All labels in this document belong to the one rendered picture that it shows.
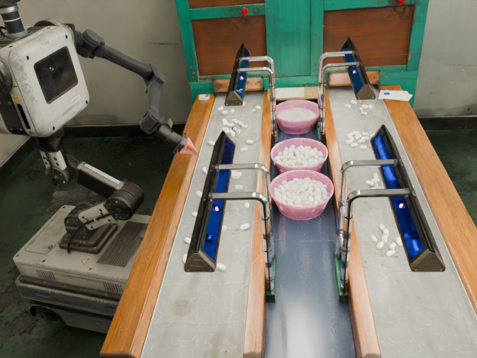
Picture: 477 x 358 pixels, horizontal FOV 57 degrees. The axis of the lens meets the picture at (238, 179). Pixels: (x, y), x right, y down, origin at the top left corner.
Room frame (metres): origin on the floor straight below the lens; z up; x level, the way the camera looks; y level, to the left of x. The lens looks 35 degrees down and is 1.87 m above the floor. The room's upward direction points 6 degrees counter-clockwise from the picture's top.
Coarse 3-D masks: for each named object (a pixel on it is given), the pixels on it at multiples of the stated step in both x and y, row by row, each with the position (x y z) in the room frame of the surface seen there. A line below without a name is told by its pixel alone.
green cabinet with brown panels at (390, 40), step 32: (192, 0) 2.58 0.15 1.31; (224, 0) 2.56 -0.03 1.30; (256, 0) 2.53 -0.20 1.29; (288, 0) 2.51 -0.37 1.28; (320, 0) 2.47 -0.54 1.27; (352, 0) 2.45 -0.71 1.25; (384, 0) 2.42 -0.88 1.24; (416, 0) 2.40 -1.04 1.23; (192, 32) 2.58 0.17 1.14; (224, 32) 2.56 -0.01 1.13; (256, 32) 2.53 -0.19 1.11; (288, 32) 2.51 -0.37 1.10; (320, 32) 2.47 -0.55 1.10; (352, 32) 2.46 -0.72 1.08; (384, 32) 2.43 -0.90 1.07; (416, 32) 2.40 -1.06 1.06; (192, 64) 2.58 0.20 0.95; (224, 64) 2.56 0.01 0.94; (256, 64) 2.54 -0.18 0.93; (288, 64) 2.51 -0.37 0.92; (384, 64) 2.43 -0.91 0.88; (416, 64) 2.39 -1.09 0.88
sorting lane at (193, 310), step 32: (224, 96) 2.55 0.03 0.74; (256, 96) 2.50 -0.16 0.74; (256, 128) 2.09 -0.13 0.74; (256, 160) 1.78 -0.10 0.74; (192, 192) 1.57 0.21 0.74; (192, 224) 1.35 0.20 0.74; (224, 224) 1.33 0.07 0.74; (224, 256) 1.15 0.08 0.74; (160, 288) 1.03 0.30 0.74; (192, 288) 1.02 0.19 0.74; (224, 288) 1.01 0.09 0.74; (160, 320) 0.90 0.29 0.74; (192, 320) 0.89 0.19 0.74; (224, 320) 0.88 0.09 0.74; (160, 352) 0.79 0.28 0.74; (192, 352) 0.78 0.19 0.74; (224, 352) 0.77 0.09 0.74
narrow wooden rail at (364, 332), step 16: (336, 144) 1.80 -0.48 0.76; (336, 160) 1.66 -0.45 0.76; (336, 176) 1.54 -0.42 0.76; (336, 192) 1.42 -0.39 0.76; (336, 208) 1.34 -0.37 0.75; (336, 224) 1.32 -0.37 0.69; (352, 224) 1.22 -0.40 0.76; (352, 240) 1.14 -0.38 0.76; (352, 256) 1.06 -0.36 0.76; (352, 272) 0.99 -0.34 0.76; (352, 288) 0.93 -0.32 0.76; (352, 304) 0.87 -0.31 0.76; (368, 304) 0.86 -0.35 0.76; (352, 320) 0.85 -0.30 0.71; (368, 320) 0.80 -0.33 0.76; (368, 336) 0.75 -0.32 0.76; (368, 352) 0.70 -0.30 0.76
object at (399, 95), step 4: (380, 92) 2.31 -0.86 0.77; (384, 92) 2.28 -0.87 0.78; (388, 92) 2.28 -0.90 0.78; (392, 92) 2.29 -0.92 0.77; (396, 92) 2.28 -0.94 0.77; (400, 92) 2.28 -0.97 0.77; (404, 92) 2.27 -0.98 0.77; (380, 96) 2.26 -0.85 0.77; (384, 96) 2.25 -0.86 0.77; (388, 96) 2.25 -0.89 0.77; (392, 96) 2.24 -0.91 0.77; (396, 96) 2.24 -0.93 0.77; (400, 96) 2.23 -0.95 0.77; (404, 96) 2.23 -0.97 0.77; (408, 96) 2.22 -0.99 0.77; (404, 100) 2.17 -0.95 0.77; (408, 100) 2.16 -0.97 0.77
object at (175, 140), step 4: (172, 132) 1.74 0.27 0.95; (184, 132) 1.77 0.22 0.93; (168, 136) 1.71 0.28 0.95; (172, 136) 1.72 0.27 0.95; (176, 136) 1.72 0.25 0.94; (180, 136) 1.73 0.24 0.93; (184, 136) 1.75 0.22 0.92; (168, 140) 1.71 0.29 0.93; (172, 140) 1.71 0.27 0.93; (176, 140) 1.71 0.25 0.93; (180, 140) 1.71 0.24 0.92; (172, 144) 1.71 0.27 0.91; (176, 144) 1.71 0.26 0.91; (180, 144) 1.68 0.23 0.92; (176, 148) 1.68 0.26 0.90; (176, 152) 1.68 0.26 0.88
